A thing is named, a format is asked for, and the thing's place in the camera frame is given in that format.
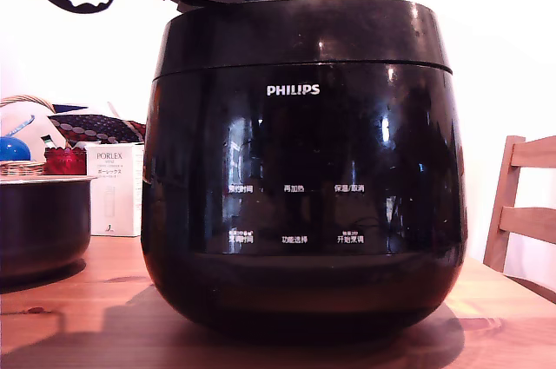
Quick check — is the black Philips rice cooker body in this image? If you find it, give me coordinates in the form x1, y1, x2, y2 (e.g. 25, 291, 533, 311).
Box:
139, 61, 468, 340

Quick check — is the dark dotted patterned cloth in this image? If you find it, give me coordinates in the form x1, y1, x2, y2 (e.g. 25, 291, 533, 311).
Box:
47, 113, 148, 148

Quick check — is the red glass candle holder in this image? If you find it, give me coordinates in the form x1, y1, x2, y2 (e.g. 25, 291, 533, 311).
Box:
43, 147, 87, 176

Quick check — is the white Porlex box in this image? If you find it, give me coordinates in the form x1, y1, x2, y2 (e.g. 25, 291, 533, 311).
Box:
83, 142, 145, 239

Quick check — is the wicker basket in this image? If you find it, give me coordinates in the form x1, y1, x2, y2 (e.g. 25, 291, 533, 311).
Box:
0, 94, 65, 178

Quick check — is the wooden chair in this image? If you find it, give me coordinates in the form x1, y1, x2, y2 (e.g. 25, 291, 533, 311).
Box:
482, 135, 556, 293

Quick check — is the dark metal inner pot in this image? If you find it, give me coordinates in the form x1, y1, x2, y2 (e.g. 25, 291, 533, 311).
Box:
0, 174, 98, 280

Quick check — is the white bag with blue print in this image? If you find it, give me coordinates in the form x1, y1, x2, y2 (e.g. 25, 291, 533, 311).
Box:
0, 103, 66, 161

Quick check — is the black rice cooker lid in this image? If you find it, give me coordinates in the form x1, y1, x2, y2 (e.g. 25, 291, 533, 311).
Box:
152, 0, 454, 80

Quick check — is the blue ball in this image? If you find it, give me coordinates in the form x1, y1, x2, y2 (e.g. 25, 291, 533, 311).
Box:
0, 136, 33, 163

